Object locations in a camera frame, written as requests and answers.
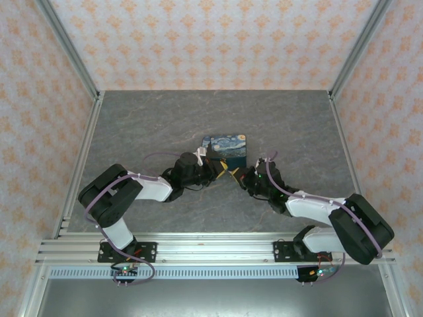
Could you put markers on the aluminium frame post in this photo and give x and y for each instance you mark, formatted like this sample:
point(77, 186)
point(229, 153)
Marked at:
point(358, 49)
point(69, 49)

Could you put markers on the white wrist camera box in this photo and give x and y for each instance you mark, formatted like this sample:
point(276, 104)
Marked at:
point(201, 155)
point(261, 161)

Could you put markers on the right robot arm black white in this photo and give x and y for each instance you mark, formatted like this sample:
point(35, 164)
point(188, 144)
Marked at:
point(314, 208)

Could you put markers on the aluminium table side rail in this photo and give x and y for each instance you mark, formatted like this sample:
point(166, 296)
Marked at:
point(343, 138)
point(87, 138)

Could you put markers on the starry night print box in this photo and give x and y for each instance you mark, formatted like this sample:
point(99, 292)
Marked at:
point(224, 145)

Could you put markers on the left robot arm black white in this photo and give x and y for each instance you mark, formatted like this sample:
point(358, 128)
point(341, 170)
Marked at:
point(152, 190)

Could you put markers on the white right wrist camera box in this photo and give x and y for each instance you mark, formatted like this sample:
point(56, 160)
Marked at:
point(261, 161)

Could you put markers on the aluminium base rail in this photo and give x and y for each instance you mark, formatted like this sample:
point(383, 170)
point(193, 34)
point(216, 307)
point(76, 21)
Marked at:
point(215, 249)

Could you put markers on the grey metal shelf sheet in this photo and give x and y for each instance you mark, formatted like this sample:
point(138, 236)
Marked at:
point(211, 298)

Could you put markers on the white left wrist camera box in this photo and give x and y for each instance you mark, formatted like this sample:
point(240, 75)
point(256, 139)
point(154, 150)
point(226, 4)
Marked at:
point(201, 155)

